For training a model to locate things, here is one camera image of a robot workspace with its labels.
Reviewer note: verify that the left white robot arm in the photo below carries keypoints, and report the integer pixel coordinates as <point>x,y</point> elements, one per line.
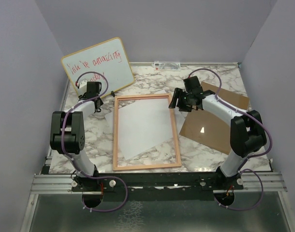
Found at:
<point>67,133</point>

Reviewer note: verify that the small whiteboard with red writing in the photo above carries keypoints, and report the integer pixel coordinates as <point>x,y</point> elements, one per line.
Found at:
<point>106,62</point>

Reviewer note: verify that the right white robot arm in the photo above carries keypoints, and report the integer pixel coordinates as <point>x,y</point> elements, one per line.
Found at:
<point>247,134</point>

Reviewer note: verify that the aluminium front rail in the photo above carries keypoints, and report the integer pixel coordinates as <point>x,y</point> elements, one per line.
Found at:
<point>63,184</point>

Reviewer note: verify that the white label strip at wall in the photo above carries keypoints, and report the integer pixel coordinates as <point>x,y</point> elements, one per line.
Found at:
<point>166,66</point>

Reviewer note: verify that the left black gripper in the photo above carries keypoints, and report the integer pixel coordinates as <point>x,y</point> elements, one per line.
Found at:
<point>83,95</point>

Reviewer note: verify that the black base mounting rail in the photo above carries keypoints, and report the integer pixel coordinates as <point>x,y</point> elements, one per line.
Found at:
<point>115,187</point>

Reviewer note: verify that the white photo paper sheet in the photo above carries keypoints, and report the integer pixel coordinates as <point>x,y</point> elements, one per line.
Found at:
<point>145,124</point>

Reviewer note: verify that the brown cardboard backing board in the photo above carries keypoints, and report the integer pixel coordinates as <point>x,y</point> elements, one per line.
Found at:
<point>205,128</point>

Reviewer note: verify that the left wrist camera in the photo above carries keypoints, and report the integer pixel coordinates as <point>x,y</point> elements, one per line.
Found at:
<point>82,87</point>

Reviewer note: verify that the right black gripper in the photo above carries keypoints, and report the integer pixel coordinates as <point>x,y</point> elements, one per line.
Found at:
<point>179,93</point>

